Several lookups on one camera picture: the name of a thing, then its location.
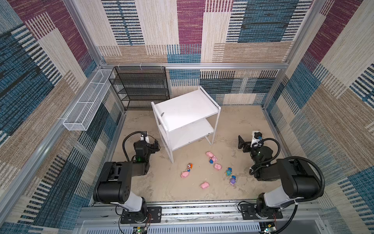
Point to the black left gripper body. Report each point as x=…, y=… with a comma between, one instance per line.
x=153, y=146

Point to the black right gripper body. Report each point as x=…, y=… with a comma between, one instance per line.
x=247, y=145

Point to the pink-haired doll figure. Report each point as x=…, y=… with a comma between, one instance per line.
x=212, y=157

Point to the purple penguin toy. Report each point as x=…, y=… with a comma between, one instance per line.
x=232, y=180

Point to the orange-haired doll figure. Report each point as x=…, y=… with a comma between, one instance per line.
x=189, y=167

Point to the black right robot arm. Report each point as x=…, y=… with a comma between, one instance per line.
x=301, y=179

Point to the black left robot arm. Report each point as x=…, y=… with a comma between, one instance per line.
x=113, y=186

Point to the white two-tier shelf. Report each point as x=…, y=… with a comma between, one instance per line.
x=186, y=119

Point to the pink pig toy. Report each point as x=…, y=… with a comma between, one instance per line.
x=217, y=166
x=204, y=185
x=185, y=174

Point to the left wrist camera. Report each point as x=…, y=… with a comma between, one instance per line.
x=145, y=137

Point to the black wire mesh shelf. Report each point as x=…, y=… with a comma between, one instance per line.
x=138, y=87

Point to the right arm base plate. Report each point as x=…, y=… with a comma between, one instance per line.
x=251, y=211

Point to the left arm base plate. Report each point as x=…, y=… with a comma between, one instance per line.
x=145, y=215

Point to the white wire wall basket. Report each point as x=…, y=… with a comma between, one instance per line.
x=84, y=110

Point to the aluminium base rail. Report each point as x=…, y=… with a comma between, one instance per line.
x=179, y=217

